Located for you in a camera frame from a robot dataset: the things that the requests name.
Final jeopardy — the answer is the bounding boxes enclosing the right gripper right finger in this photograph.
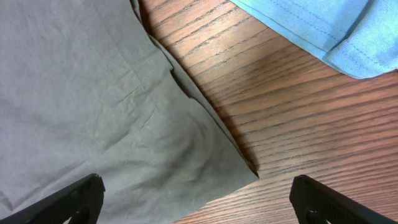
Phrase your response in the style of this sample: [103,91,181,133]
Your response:
[289,175,397,224]

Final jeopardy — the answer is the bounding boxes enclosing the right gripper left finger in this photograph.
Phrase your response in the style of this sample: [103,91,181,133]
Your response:
[1,174,105,224]

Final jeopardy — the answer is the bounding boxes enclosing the grey shorts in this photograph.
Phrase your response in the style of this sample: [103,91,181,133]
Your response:
[1,0,257,223]

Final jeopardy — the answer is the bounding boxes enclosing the light blue printed t-shirt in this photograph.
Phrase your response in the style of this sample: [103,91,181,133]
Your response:
[232,0,397,79]

